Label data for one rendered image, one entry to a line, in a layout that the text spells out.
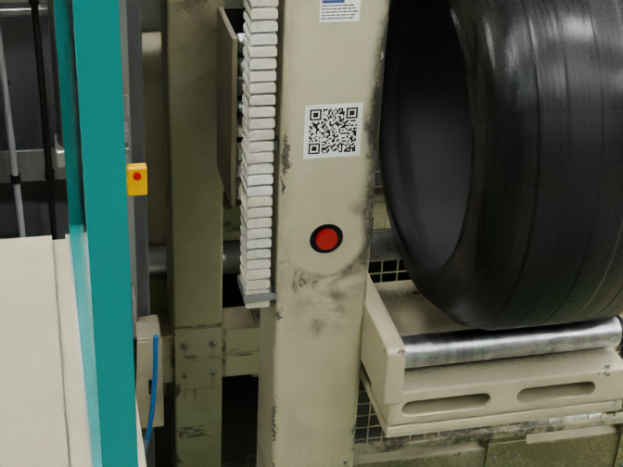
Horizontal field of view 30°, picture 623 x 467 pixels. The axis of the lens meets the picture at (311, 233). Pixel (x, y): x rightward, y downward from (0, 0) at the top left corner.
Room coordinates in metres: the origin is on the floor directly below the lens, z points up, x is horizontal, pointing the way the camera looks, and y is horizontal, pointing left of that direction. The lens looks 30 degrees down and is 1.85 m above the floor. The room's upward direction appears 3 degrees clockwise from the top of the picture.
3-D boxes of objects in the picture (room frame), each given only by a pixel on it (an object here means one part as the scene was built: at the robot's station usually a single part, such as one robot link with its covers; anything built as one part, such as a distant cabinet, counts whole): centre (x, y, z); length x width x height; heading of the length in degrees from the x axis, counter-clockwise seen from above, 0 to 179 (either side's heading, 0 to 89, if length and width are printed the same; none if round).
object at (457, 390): (1.35, -0.28, 0.83); 0.36 x 0.09 x 0.06; 104
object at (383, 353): (1.44, -0.07, 0.90); 0.40 x 0.03 x 0.10; 14
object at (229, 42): (1.80, 0.06, 1.05); 0.20 x 0.15 x 0.30; 104
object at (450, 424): (1.49, -0.25, 0.80); 0.37 x 0.36 x 0.02; 14
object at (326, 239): (1.35, -0.02, 1.06); 0.03 x 0.02 x 0.03; 104
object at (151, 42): (2.19, 0.35, 0.61); 0.33 x 0.06 x 0.86; 14
